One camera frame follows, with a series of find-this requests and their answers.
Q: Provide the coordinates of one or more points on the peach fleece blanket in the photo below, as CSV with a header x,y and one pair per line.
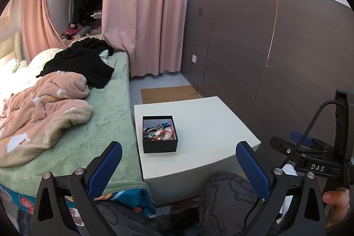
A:
x,y
47,114

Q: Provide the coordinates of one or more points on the white quilt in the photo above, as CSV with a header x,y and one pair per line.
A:
x,y
33,64

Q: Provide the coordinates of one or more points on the black garment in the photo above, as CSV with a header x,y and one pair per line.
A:
x,y
80,61

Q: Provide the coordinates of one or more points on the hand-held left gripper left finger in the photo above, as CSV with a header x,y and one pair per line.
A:
x,y
106,167

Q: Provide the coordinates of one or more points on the beige headboard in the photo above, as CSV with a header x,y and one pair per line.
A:
x,y
9,45

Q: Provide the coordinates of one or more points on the heap of mixed jewelry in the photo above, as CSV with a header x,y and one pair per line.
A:
x,y
159,131

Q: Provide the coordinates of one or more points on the pile of soft toys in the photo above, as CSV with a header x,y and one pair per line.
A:
x,y
74,31

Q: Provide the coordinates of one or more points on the narrow pink curtain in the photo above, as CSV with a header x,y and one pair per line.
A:
x,y
38,17

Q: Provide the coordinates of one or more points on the black jewelry box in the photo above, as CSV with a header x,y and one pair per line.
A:
x,y
160,146

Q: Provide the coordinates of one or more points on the pale white cloth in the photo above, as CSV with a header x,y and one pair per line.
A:
x,y
104,55

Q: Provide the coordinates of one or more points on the white side table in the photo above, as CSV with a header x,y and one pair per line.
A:
x,y
207,128

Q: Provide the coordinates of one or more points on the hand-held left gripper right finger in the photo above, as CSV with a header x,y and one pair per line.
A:
x,y
253,167

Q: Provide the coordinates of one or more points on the wide pink curtain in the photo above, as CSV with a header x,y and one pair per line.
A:
x,y
143,9

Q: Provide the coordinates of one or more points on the brown cardboard sheet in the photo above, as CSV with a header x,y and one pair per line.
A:
x,y
184,204
168,93

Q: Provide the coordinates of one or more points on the black fluffy cloth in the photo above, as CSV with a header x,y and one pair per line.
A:
x,y
177,223

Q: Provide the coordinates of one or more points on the cartoon printed bed sheet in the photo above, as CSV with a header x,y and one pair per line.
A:
x,y
130,201

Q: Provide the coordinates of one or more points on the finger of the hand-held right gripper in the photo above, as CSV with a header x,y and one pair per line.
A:
x,y
301,139

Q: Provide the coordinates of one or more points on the white wall socket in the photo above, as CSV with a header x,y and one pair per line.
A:
x,y
194,59

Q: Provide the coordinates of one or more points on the dark wall switch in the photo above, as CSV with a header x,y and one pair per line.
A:
x,y
199,11

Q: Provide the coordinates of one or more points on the person's right hand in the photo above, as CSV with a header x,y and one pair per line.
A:
x,y
336,205

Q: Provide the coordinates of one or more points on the bed with green cover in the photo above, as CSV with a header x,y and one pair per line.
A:
x,y
110,114

